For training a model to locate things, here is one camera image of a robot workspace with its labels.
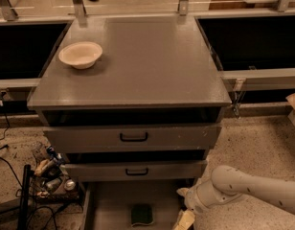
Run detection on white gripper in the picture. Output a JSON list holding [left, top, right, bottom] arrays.
[[172, 185, 212, 230]]

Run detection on green sponge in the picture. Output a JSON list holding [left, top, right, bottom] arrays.
[[131, 204, 153, 227]]

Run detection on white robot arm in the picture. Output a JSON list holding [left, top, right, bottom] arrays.
[[172, 165, 295, 230]]

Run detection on grey middle drawer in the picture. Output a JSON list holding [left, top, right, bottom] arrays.
[[65, 160, 207, 182]]

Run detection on grey drawer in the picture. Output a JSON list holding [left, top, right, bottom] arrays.
[[80, 179, 195, 230], [65, 160, 207, 182], [44, 124, 221, 153]]

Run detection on grey bottom drawer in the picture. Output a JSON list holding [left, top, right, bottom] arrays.
[[80, 179, 195, 230]]

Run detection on grey top drawer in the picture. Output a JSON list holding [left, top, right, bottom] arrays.
[[44, 124, 221, 153]]

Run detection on grey drawer cabinet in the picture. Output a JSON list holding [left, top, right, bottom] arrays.
[[27, 14, 233, 184]]

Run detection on silver can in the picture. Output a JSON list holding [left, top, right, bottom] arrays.
[[64, 179, 76, 191]]

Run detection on white bowl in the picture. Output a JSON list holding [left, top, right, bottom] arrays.
[[58, 41, 102, 70]]

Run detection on black middle drawer handle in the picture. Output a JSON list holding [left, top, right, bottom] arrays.
[[125, 168, 149, 176]]

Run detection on black drawer handle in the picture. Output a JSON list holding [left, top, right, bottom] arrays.
[[125, 168, 149, 176], [120, 132, 148, 142]]

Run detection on black top drawer handle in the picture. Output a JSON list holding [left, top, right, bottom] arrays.
[[120, 132, 148, 142]]

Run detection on metal railing frame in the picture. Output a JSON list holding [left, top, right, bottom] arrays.
[[0, 0, 295, 113]]

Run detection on black stand post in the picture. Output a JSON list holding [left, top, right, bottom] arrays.
[[17, 165, 31, 230]]

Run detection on black floor cables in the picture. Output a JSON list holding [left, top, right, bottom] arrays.
[[0, 93, 81, 230]]

